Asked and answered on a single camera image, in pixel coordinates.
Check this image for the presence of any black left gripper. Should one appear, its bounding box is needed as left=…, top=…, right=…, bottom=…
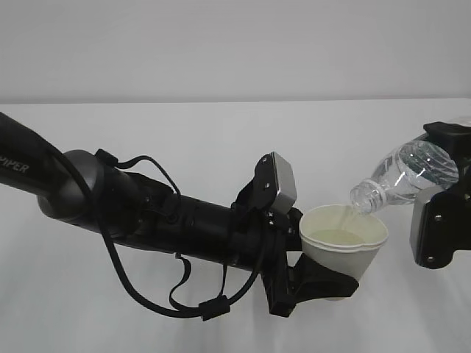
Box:
left=230, top=207, right=360, bottom=317

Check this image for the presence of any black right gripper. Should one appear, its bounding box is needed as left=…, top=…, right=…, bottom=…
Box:
left=424, top=122, right=470, bottom=251

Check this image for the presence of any white paper cup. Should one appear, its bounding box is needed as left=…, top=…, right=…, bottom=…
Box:
left=299, top=204, right=389, bottom=281

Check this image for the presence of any clear plastic water bottle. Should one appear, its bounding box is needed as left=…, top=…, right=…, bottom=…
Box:
left=350, top=116, right=470, bottom=214

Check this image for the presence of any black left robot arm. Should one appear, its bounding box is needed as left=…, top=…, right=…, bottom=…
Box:
left=1, top=115, right=358, bottom=321

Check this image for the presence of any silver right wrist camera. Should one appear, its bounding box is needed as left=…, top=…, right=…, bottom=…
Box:
left=409, top=186, right=460, bottom=270

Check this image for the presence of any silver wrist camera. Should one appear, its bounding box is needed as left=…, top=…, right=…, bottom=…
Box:
left=409, top=186, right=460, bottom=270
left=252, top=151, right=297, bottom=214

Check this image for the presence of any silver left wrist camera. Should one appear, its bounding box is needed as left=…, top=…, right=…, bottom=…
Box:
left=252, top=151, right=297, bottom=214

